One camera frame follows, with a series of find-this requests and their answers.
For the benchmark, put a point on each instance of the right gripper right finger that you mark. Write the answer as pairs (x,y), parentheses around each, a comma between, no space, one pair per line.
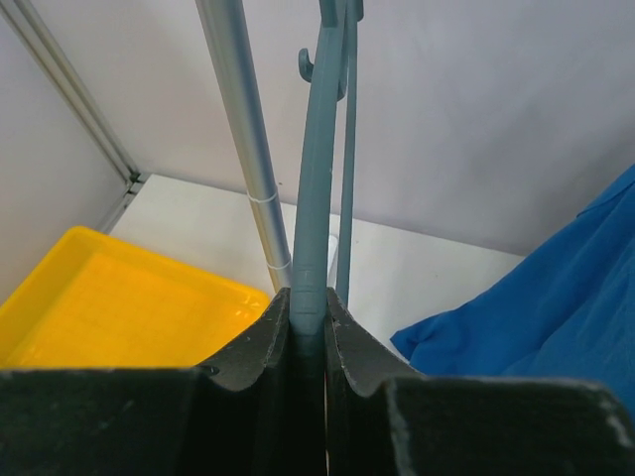
(385,418)

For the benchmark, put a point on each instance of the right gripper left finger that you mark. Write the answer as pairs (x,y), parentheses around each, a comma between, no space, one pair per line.
(224,416)

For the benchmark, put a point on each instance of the grey-blue hanger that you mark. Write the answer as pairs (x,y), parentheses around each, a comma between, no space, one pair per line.
(332,76)

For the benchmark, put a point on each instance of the blue tank top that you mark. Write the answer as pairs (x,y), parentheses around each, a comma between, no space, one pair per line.
(567,310)

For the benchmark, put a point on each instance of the yellow plastic tray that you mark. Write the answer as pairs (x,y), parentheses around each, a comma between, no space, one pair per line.
(95,301)

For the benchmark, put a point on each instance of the clothes rack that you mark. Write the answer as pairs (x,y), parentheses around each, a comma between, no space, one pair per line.
(226,35)

